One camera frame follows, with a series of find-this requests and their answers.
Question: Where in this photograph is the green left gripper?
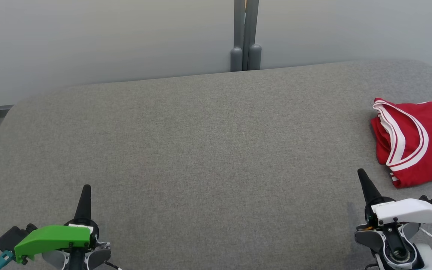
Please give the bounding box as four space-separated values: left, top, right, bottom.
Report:
14 184 93 263

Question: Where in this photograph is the grey vertical partition post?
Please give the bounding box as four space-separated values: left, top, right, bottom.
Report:
230 0 262 72

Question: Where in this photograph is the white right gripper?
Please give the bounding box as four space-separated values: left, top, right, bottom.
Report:
357 168 432 226

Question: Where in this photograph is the teal left cable connector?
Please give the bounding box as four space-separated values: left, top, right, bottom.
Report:
0 250 16 270

